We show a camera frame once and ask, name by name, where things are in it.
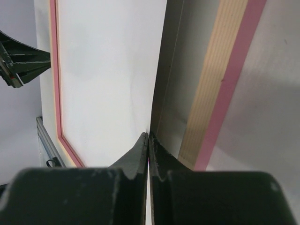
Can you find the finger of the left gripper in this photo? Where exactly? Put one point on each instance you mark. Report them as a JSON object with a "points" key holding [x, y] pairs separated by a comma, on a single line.
{"points": [[21, 63]]}

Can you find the pink picture frame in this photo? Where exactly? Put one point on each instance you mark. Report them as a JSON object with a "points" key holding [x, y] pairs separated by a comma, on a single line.
{"points": [[233, 31]]}

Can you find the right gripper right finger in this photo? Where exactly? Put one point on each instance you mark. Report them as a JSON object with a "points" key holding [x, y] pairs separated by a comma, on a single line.
{"points": [[180, 196]]}

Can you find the aluminium front rail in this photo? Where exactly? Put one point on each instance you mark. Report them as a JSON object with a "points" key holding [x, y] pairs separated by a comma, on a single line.
{"points": [[49, 156]]}

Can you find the landscape photo print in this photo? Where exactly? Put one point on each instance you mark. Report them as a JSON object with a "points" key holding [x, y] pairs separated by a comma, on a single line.
{"points": [[109, 51]]}

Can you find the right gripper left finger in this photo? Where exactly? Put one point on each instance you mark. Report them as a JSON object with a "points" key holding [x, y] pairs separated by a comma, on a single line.
{"points": [[115, 195]]}

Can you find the clear acrylic sheet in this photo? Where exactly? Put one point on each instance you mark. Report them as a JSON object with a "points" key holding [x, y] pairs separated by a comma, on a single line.
{"points": [[187, 28]]}

